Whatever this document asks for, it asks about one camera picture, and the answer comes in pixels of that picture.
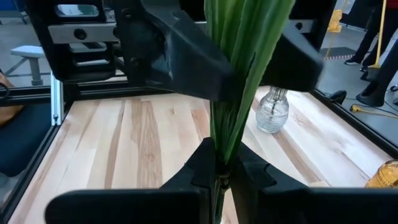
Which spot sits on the black clamp knob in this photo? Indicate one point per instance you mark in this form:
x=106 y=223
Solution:
x=338 y=97

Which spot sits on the amber glass vase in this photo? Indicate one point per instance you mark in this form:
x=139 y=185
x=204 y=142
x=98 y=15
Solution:
x=385 y=175

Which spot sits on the silver frame bracket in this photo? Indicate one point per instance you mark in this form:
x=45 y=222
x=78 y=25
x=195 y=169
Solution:
x=57 y=99

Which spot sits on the clear glass vase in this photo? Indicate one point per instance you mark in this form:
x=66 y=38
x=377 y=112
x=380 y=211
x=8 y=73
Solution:
x=272 y=118

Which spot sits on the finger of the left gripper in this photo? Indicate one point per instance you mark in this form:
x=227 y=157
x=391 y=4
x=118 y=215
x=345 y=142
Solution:
x=186 y=56
x=295 y=68

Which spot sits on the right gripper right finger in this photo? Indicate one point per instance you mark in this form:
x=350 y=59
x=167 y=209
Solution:
x=280 y=205

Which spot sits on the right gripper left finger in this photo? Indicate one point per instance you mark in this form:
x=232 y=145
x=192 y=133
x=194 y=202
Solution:
x=174 y=205

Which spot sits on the black mat striped edge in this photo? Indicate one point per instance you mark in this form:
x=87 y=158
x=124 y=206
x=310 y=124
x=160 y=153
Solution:
x=337 y=52

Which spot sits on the black floor stand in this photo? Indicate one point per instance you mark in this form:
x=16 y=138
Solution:
x=373 y=96

